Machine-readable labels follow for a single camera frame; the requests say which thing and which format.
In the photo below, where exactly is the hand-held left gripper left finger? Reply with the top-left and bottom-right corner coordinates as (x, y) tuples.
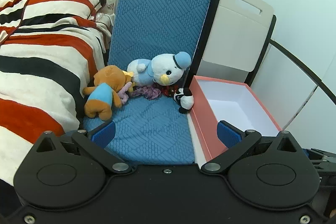
(34, 120), (133, 174)

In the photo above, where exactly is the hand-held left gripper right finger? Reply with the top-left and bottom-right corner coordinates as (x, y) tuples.
(201, 120), (302, 174)

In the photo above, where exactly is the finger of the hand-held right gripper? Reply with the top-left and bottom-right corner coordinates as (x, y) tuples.
(302, 148), (336, 169)

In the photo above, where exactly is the pink cardboard box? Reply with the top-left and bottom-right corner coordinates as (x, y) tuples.
(188, 76), (282, 168)

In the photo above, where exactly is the brown teddy bear blue shirt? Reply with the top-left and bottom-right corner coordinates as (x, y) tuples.
(83, 65), (133, 119)

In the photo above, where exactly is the blue white duck plush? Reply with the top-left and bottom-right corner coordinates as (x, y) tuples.
(122, 51), (192, 88)

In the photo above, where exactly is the small pink plush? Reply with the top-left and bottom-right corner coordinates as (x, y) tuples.
(117, 81), (135, 107)

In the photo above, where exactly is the small panda plush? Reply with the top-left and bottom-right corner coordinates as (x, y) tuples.
(174, 88), (195, 114)

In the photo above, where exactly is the purple fluffy toy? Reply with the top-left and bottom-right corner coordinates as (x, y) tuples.
(131, 85), (162, 101)

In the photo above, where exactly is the red black toy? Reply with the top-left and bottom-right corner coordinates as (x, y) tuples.
(161, 84), (180, 97)

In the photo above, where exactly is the black curved tube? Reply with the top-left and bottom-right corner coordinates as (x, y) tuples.
(268, 39), (336, 101)

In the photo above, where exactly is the striped red black blanket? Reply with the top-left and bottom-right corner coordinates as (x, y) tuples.
(0, 0), (113, 186)

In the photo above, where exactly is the blue textured cushion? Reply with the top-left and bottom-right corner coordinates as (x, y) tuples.
(83, 0), (214, 165)

